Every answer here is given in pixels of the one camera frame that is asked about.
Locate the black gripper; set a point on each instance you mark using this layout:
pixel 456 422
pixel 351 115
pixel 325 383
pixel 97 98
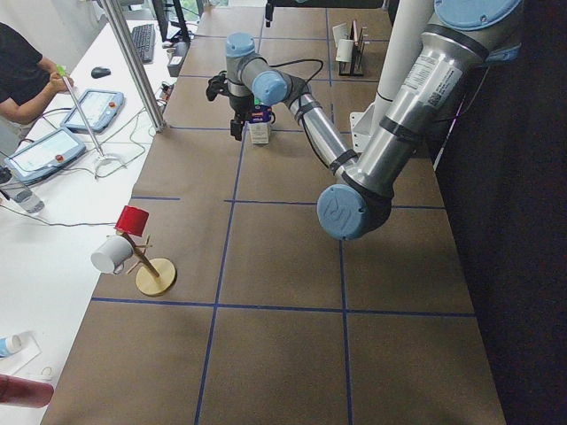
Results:
pixel 238 104

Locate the blue Pascual milk carton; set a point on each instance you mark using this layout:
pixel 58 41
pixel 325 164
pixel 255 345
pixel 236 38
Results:
pixel 258 127

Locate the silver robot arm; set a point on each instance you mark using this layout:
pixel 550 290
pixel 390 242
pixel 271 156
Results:
pixel 433 46

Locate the red cup on stand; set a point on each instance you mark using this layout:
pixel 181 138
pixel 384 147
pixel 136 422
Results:
pixel 132 220

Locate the black keyboard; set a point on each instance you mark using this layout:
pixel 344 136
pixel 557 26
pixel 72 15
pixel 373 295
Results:
pixel 143 38

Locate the white ribbed HOME mug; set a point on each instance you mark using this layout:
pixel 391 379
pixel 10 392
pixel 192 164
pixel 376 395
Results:
pixel 344 52

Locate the upper teach pendant tablet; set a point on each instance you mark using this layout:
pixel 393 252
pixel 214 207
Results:
pixel 101 107

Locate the teach pendant tablet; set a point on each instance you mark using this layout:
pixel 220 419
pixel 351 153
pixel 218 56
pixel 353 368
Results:
pixel 101 107
pixel 46 156

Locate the black computer mouse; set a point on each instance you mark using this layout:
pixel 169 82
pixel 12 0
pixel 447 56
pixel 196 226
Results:
pixel 100 72

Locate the wooden mug tree stand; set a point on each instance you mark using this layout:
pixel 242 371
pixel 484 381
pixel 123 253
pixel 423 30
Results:
pixel 153 276

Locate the lower teach pendant tablet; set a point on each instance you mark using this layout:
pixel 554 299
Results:
pixel 46 156

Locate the white mug on stand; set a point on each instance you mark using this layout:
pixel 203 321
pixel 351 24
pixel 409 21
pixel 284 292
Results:
pixel 109 258

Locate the metal grabber stick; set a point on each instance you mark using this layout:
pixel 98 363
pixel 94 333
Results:
pixel 102 158

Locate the person in black shirt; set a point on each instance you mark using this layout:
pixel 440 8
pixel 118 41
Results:
pixel 29 82

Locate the red bottle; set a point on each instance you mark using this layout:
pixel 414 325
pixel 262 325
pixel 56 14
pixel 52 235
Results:
pixel 17 391

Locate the grey aluminium frame post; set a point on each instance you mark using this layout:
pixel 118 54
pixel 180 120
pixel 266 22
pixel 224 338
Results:
pixel 135 65

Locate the black wire mug rack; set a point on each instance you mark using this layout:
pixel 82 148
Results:
pixel 354 68

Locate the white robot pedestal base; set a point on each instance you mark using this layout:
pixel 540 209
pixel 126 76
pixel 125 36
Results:
pixel 408 18

